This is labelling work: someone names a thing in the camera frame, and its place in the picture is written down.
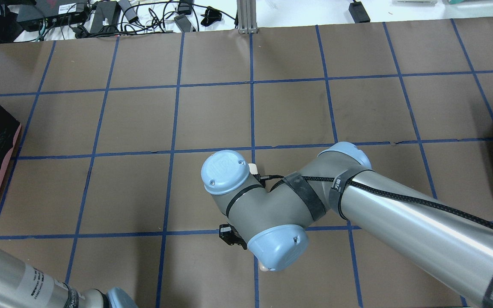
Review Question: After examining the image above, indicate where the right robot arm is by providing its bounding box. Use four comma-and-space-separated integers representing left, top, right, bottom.
200, 142, 493, 308

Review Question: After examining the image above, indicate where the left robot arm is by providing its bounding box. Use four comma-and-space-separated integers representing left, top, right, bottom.
0, 249, 137, 308

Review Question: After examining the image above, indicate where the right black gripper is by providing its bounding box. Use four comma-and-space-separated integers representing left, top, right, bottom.
219, 224, 248, 250

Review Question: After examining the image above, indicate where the black power adapter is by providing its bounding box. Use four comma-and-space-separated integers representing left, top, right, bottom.
348, 0, 371, 24

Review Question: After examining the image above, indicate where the white brush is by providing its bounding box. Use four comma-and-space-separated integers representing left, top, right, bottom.
248, 163, 269, 272

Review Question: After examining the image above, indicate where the aluminium frame post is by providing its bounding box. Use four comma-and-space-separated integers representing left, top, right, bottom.
236, 0, 258, 34

